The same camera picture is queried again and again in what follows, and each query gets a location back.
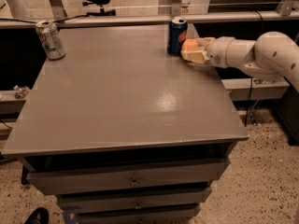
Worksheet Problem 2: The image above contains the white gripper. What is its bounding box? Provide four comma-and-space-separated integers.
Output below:
181, 36, 235, 68

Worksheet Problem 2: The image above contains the orange fruit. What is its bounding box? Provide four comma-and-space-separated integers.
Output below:
181, 39, 198, 50

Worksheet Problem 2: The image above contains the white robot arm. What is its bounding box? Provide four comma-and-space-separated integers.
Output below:
181, 32, 299, 91

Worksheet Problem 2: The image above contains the blue pepsi can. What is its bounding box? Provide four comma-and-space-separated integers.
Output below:
167, 17, 188, 55

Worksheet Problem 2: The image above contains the white green soda can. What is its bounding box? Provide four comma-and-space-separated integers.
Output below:
36, 21, 66, 60

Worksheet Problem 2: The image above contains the grey drawer cabinet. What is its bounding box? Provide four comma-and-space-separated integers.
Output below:
1, 23, 249, 224

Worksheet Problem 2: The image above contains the top grey drawer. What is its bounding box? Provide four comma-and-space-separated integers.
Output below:
27, 158, 230, 195

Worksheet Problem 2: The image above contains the grey drawer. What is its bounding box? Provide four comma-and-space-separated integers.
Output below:
27, 158, 230, 195
58, 187, 211, 214
76, 204, 199, 224

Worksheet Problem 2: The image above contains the bottom grey drawer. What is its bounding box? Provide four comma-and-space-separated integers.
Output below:
76, 204, 199, 224

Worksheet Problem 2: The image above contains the crumpled clear plastic wrapper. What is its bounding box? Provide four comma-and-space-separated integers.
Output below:
13, 85, 30, 99

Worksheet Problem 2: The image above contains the middle grey drawer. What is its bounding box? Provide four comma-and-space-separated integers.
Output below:
58, 187, 211, 214

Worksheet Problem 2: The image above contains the white pipe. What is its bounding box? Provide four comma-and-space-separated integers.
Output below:
5, 0, 32, 18

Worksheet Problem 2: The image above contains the black shoe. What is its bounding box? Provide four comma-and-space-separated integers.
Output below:
24, 207, 49, 224

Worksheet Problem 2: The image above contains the grey metal rail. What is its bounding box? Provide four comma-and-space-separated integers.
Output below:
0, 10, 299, 29

